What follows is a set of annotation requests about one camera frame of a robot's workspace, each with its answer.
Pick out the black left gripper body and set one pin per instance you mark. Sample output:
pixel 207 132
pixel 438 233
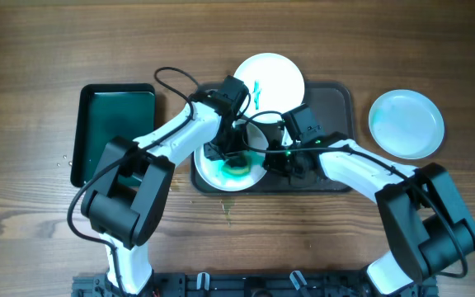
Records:
pixel 224 149

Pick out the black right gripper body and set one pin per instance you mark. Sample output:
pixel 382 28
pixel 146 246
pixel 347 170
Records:
pixel 280 163

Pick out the green yellow sponge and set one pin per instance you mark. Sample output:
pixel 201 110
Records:
pixel 238 165

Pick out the white plate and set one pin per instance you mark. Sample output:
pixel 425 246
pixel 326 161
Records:
pixel 406 124
pixel 211 172
pixel 275 84

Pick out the white plate back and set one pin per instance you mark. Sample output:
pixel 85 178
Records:
pixel 275 84

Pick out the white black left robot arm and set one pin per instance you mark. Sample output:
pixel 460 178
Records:
pixel 125 199

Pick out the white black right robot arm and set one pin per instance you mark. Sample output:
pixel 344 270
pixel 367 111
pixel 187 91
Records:
pixel 426 221

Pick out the grey serving tray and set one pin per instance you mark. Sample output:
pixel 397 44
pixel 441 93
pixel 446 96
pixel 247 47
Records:
pixel 330 102

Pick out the black water tray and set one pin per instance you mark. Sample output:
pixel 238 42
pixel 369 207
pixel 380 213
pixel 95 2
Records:
pixel 106 111

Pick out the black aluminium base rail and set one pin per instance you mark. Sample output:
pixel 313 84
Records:
pixel 328 284

